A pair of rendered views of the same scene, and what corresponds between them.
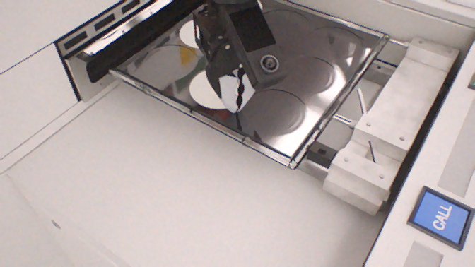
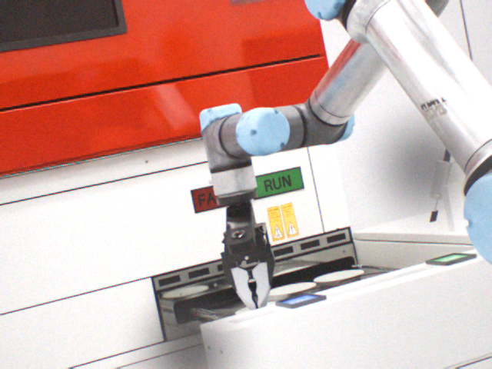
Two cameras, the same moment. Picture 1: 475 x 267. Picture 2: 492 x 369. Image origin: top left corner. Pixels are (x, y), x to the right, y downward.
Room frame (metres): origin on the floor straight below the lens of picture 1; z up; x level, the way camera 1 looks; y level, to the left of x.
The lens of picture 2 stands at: (-0.99, -0.95, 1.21)
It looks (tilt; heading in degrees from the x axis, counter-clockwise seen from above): 3 degrees down; 33
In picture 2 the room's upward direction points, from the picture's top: 11 degrees counter-clockwise
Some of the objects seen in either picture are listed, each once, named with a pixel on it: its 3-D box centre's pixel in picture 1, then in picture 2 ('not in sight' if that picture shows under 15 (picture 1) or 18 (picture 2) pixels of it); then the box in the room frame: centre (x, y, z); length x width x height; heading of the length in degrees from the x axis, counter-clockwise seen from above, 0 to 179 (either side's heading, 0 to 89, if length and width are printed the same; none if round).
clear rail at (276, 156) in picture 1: (192, 113); (227, 319); (0.44, 0.06, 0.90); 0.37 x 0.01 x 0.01; 56
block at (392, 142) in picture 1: (382, 137); not in sight; (0.39, -0.22, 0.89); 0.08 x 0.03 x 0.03; 56
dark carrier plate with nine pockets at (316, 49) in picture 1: (253, 53); (316, 294); (0.59, -0.04, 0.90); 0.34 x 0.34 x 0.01; 56
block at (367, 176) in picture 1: (361, 173); not in sight; (0.32, -0.18, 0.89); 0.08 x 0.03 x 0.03; 56
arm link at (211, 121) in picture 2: not in sight; (226, 137); (0.45, 0.00, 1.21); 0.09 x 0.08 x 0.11; 62
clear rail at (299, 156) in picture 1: (346, 92); not in sight; (0.49, -0.19, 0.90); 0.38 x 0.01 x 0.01; 146
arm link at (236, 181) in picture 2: not in sight; (232, 182); (0.45, 0.01, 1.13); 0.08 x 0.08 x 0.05
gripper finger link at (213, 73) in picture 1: (223, 70); (236, 265); (0.43, 0.01, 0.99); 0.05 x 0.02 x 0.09; 116
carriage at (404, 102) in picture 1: (394, 119); not in sight; (0.45, -0.26, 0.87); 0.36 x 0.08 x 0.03; 146
